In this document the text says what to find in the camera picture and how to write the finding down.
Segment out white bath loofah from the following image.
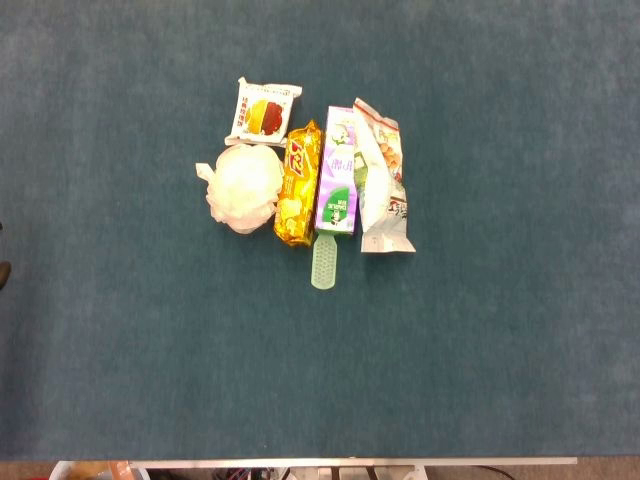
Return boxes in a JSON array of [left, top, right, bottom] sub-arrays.
[[194, 143, 285, 235]]

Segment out small white pastry packet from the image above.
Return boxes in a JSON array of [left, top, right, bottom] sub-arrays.
[[224, 76, 304, 148]]

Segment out gold foil snack pack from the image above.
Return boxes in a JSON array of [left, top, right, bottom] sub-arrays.
[[273, 119, 324, 249]]

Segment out light green brush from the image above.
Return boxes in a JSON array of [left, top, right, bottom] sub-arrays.
[[310, 233, 337, 291]]

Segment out purple toothpaste box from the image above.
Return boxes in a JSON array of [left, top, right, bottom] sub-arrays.
[[313, 105, 361, 237]]

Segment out white and red snack bag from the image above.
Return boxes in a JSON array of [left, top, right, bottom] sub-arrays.
[[352, 97, 417, 255]]

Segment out teal table cloth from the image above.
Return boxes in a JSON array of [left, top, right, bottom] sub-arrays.
[[0, 0, 640, 461]]

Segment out white bucket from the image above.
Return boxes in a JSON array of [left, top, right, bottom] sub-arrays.
[[48, 459, 134, 480]]

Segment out tangled red black cables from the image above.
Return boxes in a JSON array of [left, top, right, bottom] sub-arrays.
[[209, 467, 281, 480]]

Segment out white table frame rail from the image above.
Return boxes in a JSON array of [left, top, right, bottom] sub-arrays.
[[130, 456, 579, 480]]

